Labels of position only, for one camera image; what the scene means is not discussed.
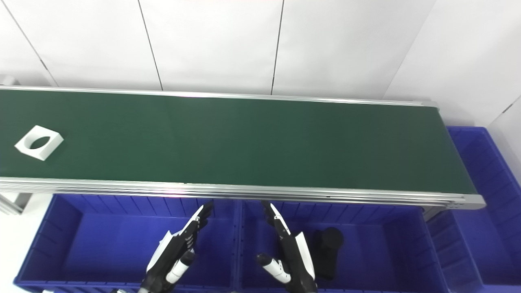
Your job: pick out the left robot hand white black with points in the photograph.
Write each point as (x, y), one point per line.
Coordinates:
(175, 252)

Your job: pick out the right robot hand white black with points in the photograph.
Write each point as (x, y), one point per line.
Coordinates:
(291, 256)

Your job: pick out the white square part round hole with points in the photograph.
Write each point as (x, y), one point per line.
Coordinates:
(26, 147)

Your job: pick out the black plastic part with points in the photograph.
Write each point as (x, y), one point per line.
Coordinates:
(327, 252)

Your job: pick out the green conveyor belt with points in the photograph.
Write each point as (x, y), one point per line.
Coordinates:
(244, 142)
(285, 196)

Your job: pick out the blue plastic bin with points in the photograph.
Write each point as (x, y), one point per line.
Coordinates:
(101, 244)
(366, 252)
(488, 211)

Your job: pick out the aluminium conveyor leg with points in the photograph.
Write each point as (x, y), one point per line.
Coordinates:
(12, 203)

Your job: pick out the grey conveyor end housing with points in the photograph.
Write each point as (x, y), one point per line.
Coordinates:
(7, 80)

